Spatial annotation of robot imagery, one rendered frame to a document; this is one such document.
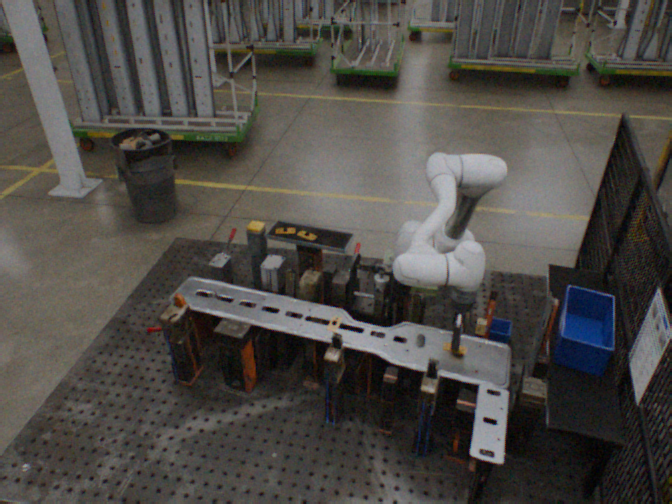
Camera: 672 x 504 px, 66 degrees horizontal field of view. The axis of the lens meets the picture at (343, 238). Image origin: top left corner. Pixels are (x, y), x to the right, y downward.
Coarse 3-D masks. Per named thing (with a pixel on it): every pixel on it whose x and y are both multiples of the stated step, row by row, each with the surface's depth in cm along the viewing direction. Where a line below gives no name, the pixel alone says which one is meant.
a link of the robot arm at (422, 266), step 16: (448, 176) 201; (448, 192) 195; (448, 208) 189; (432, 224) 182; (416, 240) 176; (400, 256) 168; (416, 256) 166; (432, 256) 166; (400, 272) 165; (416, 272) 164; (432, 272) 164
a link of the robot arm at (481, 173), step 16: (464, 160) 206; (480, 160) 206; (496, 160) 207; (464, 176) 205; (480, 176) 205; (496, 176) 206; (464, 192) 216; (480, 192) 213; (464, 208) 227; (448, 224) 245; (464, 224) 239; (448, 240) 252; (464, 240) 253
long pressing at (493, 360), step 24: (192, 288) 220; (216, 288) 220; (240, 288) 220; (216, 312) 208; (240, 312) 208; (264, 312) 208; (312, 312) 208; (336, 312) 208; (312, 336) 197; (360, 336) 197; (408, 336) 197; (432, 336) 197; (408, 360) 187; (456, 360) 187; (480, 360) 187; (504, 360) 187; (504, 384) 178
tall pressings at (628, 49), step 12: (636, 0) 755; (648, 0) 746; (660, 0) 772; (636, 12) 758; (648, 12) 760; (660, 12) 757; (636, 24) 763; (648, 24) 788; (660, 24) 763; (624, 36) 801; (636, 36) 771; (648, 36) 791; (624, 48) 787; (636, 48) 779; (648, 48) 780; (660, 48) 802; (624, 60) 789; (648, 60) 789
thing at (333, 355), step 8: (328, 352) 184; (336, 352) 184; (328, 360) 182; (336, 360) 181; (328, 368) 184; (336, 368) 183; (344, 368) 193; (328, 376) 186; (336, 376) 186; (328, 384) 190; (336, 384) 189; (328, 392) 193; (336, 392) 191; (328, 400) 195; (336, 400) 194; (328, 408) 197; (336, 408) 195; (328, 416) 200; (336, 416) 198; (336, 424) 199
